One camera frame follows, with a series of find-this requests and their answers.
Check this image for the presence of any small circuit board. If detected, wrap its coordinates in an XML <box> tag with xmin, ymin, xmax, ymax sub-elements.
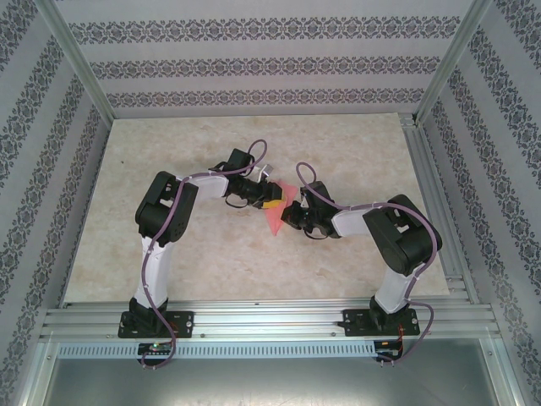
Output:
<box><xmin>138</xmin><ymin>343</ymin><xmax>174</xmax><ymax>356</ymax></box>
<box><xmin>374</xmin><ymin>339</ymin><xmax>406</xmax><ymax>357</ymax></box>

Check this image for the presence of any black left gripper wire loop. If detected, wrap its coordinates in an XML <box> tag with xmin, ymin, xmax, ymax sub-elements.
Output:
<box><xmin>222</xmin><ymin>193</ymin><xmax>251</xmax><ymax>210</ymax></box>

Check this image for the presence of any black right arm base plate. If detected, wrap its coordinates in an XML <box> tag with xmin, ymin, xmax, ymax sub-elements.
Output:
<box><xmin>342</xmin><ymin>308</ymin><xmax>422</xmax><ymax>338</ymax></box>

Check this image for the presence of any aluminium mounting rail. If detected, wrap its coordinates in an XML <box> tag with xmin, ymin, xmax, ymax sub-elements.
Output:
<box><xmin>40</xmin><ymin>298</ymin><xmax>496</xmax><ymax>340</ymax></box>

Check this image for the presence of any aluminium side rail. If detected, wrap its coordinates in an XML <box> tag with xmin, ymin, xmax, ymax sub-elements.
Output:
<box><xmin>398</xmin><ymin>112</ymin><xmax>481</xmax><ymax>305</ymax></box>

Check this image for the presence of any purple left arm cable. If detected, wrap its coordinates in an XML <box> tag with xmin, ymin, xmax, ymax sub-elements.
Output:
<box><xmin>140</xmin><ymin>139</ymin><xmax>268</xmax><ymax>371</ymax></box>

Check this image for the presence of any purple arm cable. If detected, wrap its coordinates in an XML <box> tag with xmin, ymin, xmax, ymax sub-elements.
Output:
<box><xmin>140</xmin><ymin>139</ymin><xmax>268</xmax><ymax>371</ymax></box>
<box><xmin>295</xmin><ymin>162</ymin><xmax>437</xmax><ymax>368</ymax></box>

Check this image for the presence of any slotted grey cable duct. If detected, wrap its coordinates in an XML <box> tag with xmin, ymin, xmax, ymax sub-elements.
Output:
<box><xmin>57</xmin><ymin>340</ymin><xmax>378</xmax><ymax>359</ymax></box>

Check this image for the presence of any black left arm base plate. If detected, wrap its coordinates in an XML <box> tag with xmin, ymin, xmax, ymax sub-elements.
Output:
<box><xmin>119</xmin><ymin>310</ymin><xmax>196</xmax><ymax>340</ymax></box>

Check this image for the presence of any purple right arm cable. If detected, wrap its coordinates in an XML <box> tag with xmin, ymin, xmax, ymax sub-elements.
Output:
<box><xmin>295</xmin><ymin>162</ymin><xmax>437</xmax><ymax>368</ymax></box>

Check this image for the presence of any aluminium frame post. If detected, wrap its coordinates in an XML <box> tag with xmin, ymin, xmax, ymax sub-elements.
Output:
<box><xmin>415</xmin><ymin>0</ymin><xmax>495</xmax><ymax>127</ymax></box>
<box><xmin>36</xmin><ymin>0</ymin><xmax>116</xmax><ymax>123</ymax></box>

